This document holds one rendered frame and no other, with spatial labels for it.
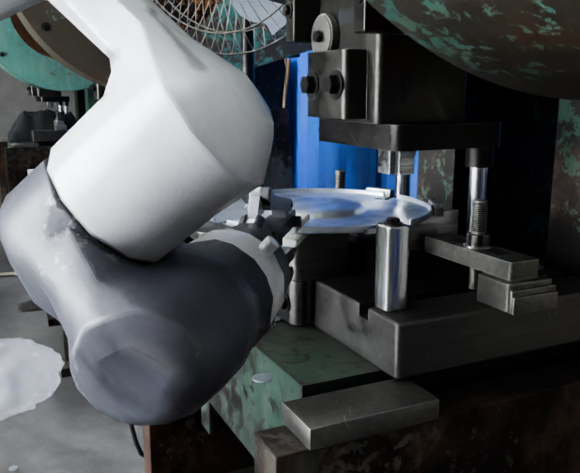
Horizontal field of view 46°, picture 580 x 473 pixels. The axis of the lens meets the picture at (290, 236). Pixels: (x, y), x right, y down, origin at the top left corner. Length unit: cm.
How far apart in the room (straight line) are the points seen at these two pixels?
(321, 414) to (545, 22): 38
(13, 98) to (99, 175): 699
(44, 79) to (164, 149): 346
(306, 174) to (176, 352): 333
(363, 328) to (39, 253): 42
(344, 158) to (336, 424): 272
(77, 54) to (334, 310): 146
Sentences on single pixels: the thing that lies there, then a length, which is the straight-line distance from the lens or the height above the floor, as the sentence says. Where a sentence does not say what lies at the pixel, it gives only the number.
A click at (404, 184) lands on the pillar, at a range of 101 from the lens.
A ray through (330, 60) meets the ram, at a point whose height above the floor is 96.
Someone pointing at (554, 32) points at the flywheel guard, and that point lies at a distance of 47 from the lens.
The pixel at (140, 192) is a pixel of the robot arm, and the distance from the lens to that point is 38.
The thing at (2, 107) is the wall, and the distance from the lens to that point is 736.
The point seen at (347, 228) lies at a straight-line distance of 72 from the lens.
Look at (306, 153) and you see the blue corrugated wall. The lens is 366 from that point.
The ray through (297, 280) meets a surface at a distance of 81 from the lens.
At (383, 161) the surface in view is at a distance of 90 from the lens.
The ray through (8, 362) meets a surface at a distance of 214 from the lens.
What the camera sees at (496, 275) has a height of 74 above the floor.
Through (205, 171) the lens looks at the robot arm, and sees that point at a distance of 37.
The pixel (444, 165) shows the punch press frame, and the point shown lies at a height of 81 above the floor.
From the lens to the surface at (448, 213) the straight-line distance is 88.
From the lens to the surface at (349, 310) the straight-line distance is 76.
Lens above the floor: 93
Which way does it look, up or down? 12 degrees down
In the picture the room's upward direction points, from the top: straight up
